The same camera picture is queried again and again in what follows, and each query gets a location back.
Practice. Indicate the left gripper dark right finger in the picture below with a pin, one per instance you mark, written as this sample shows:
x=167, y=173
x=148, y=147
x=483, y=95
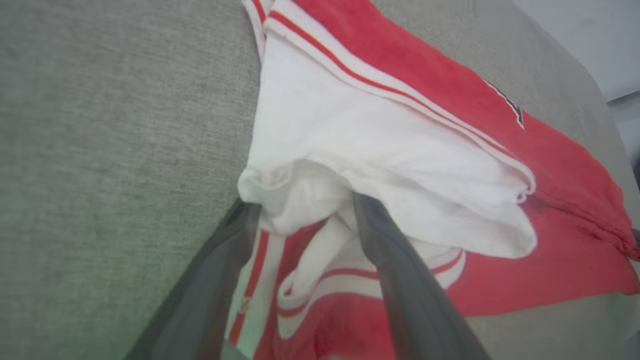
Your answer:
x=415, y=300

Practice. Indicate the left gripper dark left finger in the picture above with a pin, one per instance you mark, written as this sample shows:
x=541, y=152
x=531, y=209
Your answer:
x=200, y=300

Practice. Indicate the red and white garment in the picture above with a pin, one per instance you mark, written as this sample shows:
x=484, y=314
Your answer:
x=400, y=165

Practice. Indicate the grey fabric sofa cushion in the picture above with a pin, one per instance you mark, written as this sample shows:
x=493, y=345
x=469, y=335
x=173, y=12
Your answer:
x=100, y=150

